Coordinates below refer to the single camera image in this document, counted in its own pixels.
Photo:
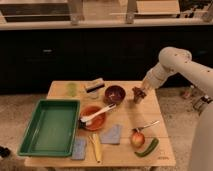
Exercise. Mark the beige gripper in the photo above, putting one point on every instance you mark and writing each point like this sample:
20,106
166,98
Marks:
145,85

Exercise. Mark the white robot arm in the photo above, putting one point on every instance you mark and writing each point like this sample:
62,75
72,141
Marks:
174,60

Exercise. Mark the small metal cup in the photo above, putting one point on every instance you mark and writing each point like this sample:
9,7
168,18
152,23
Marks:
137,100

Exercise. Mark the dark purple bowl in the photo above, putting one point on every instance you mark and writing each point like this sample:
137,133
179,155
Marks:
114,94

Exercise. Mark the wooden table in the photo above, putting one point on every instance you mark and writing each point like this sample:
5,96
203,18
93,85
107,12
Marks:
129,115

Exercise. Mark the red yellow apple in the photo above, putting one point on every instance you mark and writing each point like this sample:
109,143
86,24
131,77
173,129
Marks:
137,139

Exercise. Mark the clear glass under brush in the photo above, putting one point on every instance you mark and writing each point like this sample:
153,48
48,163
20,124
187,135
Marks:
93,94

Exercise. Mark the grey folded cloth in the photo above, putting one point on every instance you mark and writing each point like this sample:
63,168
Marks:
111,136

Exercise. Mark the green chili pepper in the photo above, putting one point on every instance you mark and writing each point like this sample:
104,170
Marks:
149,149

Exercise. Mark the yellow banana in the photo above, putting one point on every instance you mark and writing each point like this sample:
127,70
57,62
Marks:
94,138

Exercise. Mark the blue sponge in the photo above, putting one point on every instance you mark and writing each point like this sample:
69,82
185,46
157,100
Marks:
79,149

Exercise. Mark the green plastic tray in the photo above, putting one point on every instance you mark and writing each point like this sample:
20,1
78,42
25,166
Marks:
51,129

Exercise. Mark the black object on floor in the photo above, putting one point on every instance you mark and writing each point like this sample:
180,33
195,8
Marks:
4,152

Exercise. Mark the white spatula black handle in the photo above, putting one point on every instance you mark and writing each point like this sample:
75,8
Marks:
87,120

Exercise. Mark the dark cabinet handle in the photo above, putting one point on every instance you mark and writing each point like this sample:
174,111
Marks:
47,51

